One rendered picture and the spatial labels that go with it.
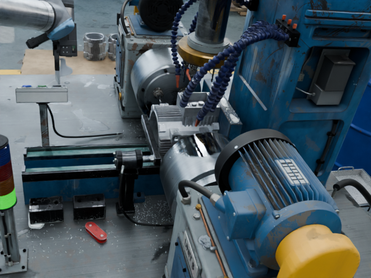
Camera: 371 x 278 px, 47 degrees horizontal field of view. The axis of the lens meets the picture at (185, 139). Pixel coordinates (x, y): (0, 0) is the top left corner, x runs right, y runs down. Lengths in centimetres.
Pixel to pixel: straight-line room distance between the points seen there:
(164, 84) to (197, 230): 79
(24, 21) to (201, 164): 62
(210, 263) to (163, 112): 64
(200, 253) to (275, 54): 68
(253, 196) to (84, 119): 122
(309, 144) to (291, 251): 79
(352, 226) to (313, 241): 93
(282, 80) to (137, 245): 66
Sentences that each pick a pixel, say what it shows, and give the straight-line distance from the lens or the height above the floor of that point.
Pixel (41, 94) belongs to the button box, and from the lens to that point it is 154.
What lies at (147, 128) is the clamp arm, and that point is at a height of 103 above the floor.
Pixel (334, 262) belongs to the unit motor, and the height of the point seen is 131.
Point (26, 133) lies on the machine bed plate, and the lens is 180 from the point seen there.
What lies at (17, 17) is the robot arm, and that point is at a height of 139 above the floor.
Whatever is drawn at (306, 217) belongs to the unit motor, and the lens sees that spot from 74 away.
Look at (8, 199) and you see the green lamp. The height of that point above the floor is 106.
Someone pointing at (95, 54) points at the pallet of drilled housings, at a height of 22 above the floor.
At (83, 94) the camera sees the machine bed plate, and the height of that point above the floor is 80.
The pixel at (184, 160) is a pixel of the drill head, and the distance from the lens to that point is 112.
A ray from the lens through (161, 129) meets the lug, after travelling 133.
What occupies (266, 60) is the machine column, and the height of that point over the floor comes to 130.
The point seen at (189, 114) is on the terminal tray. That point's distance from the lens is 135.
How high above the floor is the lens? 181
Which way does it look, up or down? 34 degrees down
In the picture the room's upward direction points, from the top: 9 degrees clockwise
